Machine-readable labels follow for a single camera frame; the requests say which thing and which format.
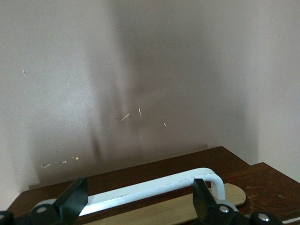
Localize white metal drawer handle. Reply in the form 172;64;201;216
78;167;226;218

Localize dark brown wooden cabinet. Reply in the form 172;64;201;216
234;161;300;225

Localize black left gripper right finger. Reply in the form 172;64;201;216
193;178;285;225

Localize wooden drawer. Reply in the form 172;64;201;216
4;145;255;225

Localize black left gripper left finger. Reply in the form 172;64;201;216
0;177;89;225

